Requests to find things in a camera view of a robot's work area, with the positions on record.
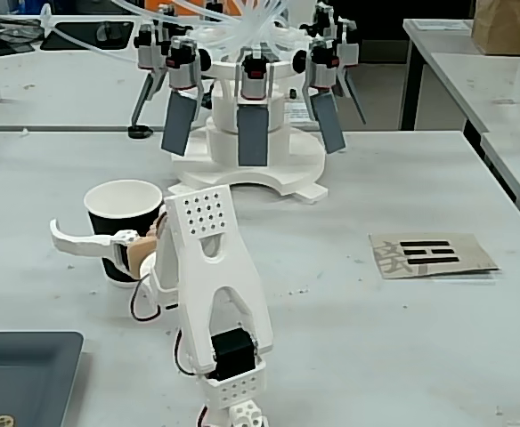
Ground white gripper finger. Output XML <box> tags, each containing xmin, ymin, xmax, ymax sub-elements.
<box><xmin>49</xmin><ymin>217</ymin><xmax>139</xmax><ymax>258</ymax></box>

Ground tan gripper body with servo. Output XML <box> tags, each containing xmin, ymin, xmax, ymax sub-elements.
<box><xmin>111</xmin><ymin>215</ymin><xmax>168</xmax><ymax>279</ymax></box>

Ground black paper cup white inside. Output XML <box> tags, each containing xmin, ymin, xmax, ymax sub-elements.
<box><xmin>83</xmin><ymin>178</ymin><xmax>166</xmax><ymax>290</ymax></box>

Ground white printed label paper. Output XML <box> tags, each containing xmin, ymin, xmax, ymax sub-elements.
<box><xmin>283</xmin><ymin>101</ymin><xmax>317</xmax><ymax>125</ymax></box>

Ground grey pump unit with paddle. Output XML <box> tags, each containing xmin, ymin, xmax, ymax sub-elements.
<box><xmin>236</xmin><ymin>51</ymin><xmax>273</xmax><ymax>168</ymax></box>
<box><xmin>160</xmin><ymin>36</ymin><xmax>204</xmax><ymax>157</ymax></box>
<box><xmin>306</xmin><ymin>37</ymin><xmax>348</xmax><ymax>156</ymax></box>

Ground white tiered pump stand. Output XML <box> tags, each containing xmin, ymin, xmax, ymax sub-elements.
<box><xmin>170</xmin><ymin>60</ymin><xmax>330</xmax><ymax>205</ymax></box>

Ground dark grey plastic tray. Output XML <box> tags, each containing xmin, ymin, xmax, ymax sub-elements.
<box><xmin>0</xmin><ymin>330</ymin><xmax>85</xmax><ymax>427</ymax></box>

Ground long white table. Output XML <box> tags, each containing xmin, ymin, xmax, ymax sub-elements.
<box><xmin>0</xmin><ymin>42</ymin><xmax>410</xmax><ymax>133</ymax></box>

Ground grey pump unit black legs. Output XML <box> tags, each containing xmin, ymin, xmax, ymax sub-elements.
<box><xmin>313</xmin><ymin>4</ymin><xmax>368</xmax><ymax>125</ymax></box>
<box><xmin>129</xmin><ymin>21</ymin><xmax>170</xmax><ymax>128</ymax></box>

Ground black flat tray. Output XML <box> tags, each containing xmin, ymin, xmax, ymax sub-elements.
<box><xmin>40</xmin><ymin>20</ymin><xmax>137</xmax><ymax>51</ymax></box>

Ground dark cluttered plastic pile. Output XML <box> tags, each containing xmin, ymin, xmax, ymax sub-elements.
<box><xmin>0</xmin><ymin>12</ymin><xmax>43</xmax><ymax>44</ymax></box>

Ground orange box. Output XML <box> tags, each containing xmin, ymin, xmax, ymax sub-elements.
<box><xmin>146</xmin><ymin>0</ymin><xmax>248</xmax><ymax>14</ymax></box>

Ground clear plastic tubing bundle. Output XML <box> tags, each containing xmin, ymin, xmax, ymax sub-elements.
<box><xmin>41</xmin><ymin>0</ymin><xmax>301</xmax><ymax>59</ymax></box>

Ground grey card with black bars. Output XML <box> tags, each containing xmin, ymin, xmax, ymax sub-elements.
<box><xmin>369</xmin><ymin>232</ymin><xmax>500</xmax><ymax>280</ymax></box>

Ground white table with black leg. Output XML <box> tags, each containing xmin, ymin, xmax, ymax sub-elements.
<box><xmin>402</xmin><ymin>18</ymin><xmax>479</xmax><ymax>133</ymax></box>

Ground white paper sheet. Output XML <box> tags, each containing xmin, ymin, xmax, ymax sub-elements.
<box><xmin>413</xmin><ymin>20</ymin><xmax>473</xmax><ymax>32</ymax></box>

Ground brown paper bag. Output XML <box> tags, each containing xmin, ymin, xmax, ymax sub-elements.
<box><xmin>471</xmin><ymin>0</ymin><xmax>520</xmax><ymax>55</ymax></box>

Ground black red gripper servo cable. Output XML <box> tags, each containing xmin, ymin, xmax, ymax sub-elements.
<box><xmin>129</xmin><ymin>266</ymin><xmax>163</xmax><ymax>324</ymax></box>

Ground black red long arm cable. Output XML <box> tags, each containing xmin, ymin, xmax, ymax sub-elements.
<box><xmin>173</xmin><ymin>327</ymin><xmax>195</xmax><ymax>378</ymax></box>

